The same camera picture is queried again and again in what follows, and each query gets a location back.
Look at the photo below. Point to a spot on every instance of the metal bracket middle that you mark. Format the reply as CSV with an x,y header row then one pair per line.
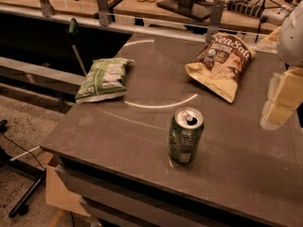
x,y
103,13

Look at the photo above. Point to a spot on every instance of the black power strip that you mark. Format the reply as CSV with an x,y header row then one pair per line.
x,y
245,8

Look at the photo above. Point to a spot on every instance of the metal bracket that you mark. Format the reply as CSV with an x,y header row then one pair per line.
x,y
103,13
47,9
215,19

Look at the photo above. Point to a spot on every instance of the green jalapeno chip bag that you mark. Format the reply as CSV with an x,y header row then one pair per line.
x,y
105,80

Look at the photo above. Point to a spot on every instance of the green soda can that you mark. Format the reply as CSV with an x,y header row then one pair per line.
x,y
185,132

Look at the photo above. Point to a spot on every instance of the black chair base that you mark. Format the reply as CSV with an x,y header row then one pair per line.
x,y
22,175

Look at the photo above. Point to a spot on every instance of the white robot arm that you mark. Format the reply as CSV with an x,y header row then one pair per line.
x,y
290,38

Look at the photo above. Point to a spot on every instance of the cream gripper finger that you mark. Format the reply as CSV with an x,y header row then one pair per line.
x,y
285,95

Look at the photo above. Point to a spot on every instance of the metal bracket right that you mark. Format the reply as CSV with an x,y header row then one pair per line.
x,y
215,19

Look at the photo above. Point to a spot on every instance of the white power adapter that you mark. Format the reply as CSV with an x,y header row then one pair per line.
x,y
275,16

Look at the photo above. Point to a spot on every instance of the metal bracket left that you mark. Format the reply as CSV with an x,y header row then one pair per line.
x,y
47,9

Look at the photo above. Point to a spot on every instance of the black monitor stand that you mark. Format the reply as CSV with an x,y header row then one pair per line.
x,y
187,8

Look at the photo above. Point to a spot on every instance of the brown sea salt chip bag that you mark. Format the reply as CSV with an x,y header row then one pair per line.
x,y
220,64

